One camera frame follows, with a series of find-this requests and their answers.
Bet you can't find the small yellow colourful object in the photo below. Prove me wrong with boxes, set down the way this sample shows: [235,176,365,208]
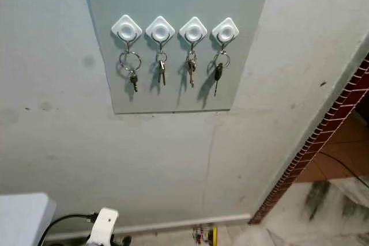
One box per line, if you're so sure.
[193,225,219,246]

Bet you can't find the light grey box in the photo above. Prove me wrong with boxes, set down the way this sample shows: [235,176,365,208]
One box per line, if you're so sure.
[0,192,57,246]

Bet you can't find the small brass key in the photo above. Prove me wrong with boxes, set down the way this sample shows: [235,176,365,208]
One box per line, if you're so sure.
[130,71,140,93]

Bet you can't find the red brick tile strip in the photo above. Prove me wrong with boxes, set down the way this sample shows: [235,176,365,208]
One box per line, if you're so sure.
[248,55,369,226]

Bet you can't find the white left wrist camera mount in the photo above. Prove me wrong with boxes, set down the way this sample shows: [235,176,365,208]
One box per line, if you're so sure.
[85,207,119,246]

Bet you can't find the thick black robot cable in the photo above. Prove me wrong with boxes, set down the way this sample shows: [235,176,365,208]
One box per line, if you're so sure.
[37,213,97,246]

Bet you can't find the silver keys on small ring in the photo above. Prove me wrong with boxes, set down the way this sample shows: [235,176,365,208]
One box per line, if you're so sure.
[155,51,168,87]

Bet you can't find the brass keys on small ring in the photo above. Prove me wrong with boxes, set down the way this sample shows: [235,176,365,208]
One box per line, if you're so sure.
[185,51,198,89]

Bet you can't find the large silver key ring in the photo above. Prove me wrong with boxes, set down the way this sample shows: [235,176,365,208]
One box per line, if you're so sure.
[119,51,142,73]

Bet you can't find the black key with silver ring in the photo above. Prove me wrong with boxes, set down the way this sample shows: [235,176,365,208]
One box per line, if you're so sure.
[212,50,231,97]

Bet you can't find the white diamond wall hook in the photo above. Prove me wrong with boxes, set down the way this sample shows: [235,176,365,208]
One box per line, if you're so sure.
[179,17,209,52]
[211,17,240,51]
[111,14,144,52]
[145,16,176,52]

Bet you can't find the thin black floor cable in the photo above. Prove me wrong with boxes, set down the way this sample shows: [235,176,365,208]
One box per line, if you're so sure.
[320,152,369,190]

